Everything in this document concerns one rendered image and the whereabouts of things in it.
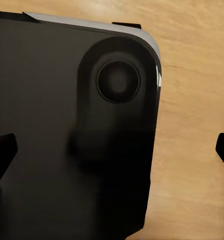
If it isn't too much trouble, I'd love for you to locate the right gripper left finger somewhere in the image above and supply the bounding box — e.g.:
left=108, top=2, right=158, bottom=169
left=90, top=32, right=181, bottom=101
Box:
left=0, top=133, right=18, bottom=180

